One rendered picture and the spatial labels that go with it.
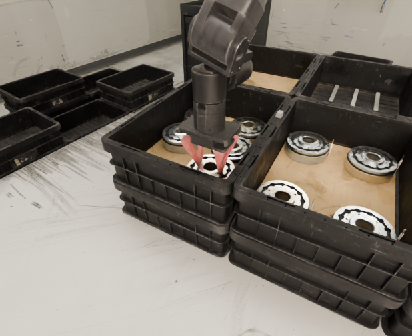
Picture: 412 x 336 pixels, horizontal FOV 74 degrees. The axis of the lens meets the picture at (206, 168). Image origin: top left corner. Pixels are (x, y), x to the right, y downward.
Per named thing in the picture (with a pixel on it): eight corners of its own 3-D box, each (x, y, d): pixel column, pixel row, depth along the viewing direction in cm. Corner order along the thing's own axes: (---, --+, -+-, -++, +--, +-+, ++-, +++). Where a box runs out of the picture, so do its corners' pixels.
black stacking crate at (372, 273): (403, 309, 42) (445, 268, 35) (227, 233, 53) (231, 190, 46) (401, 165, 69) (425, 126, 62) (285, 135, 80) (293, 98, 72)
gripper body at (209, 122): (195, 121, 56) (194, 85, 51) (241, 133, 52) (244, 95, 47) (177, 135, 51) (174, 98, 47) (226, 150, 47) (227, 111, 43)
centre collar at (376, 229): (380, 243, 45) (381, 241, 45) (347, 233, 46) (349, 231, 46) (379, 221, 48) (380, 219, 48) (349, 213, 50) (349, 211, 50)
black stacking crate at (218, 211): (225, 232, 53) (229, 189, 46) (111, 183, 64) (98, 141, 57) (284, 135, 80) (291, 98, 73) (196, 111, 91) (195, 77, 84)
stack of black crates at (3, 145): (15, 240, 131) (-37, 167, 102) (-12, 212, 145) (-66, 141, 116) (87, 193, 156) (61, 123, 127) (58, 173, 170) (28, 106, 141)
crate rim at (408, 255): (439, 277, 36) (449, 267, 34) (229, 198, 47) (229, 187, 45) (421, 133, 63) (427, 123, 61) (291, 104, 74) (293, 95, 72)
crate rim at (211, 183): (229, 198, 47) (229, 187, 45) (99, 149, 58) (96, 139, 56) (291, 104, 74) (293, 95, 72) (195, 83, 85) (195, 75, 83)
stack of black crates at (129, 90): (140, 158, 181) (127, 93, 153) (111, 143, 195) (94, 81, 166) (179, 132, 206) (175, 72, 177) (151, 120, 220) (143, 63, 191)
